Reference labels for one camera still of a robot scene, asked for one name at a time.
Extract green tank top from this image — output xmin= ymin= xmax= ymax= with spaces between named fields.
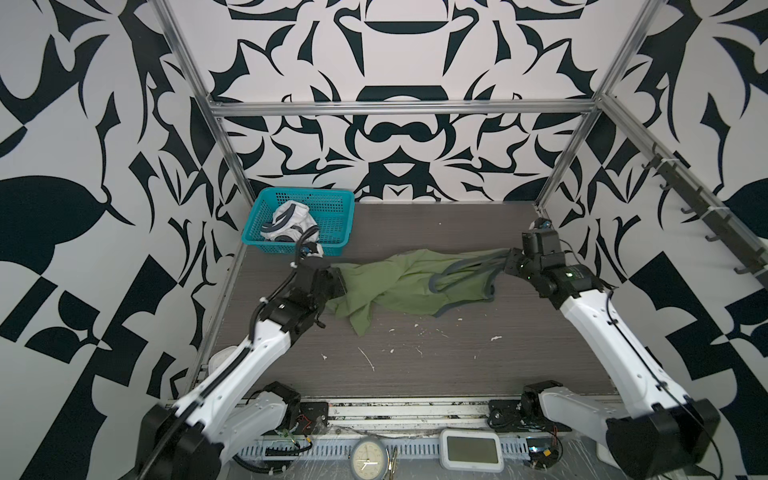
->
xmin=326 ymin=249 xmax=511 ymax=336

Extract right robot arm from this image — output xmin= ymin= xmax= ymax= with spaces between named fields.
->
xmin=504 ymin=228 xmax=720 ymax=479

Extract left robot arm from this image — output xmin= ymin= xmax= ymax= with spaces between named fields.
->
xmin=126 ymin=256 xmax=345 ymax=479

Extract white grey tank top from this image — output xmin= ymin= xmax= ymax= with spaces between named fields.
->
xmin=260 ymin=200 xmax=319 ymax=243

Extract teal plastic basket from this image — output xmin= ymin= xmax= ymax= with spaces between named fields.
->
xmin=241 ymin=187 xmax=355 ymax=257

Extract round analog clock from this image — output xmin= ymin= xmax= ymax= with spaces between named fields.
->
xmin=349 ymin=437 xmax=390 ymax=480

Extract white digital timer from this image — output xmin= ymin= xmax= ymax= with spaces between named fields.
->
xmin=439 ymin=429 xmax=505 ymax=474

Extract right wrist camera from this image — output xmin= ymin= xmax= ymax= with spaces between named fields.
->
xmin=529 ymin=217 xmax=553 ymax=231

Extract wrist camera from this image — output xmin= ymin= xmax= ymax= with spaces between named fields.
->
xmin=529 ymin=217 xmax=553 ymax=231
xmin=291 ymin=225 xmax=324 ymax=269

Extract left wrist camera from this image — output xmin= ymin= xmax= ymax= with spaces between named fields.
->
xmin=291 ymin=225 xmax=324 ymax=269

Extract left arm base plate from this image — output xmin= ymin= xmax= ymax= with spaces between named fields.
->
xmin=282 ymin=401 xmax=329 ymax=435

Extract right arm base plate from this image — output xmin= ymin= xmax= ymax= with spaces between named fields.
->
xmin=486 ymin=399 xmax=571 ymax=433

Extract black wall hook rack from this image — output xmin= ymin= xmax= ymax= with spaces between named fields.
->
xmin=643 ymin=142 xmax=767 ymax=290

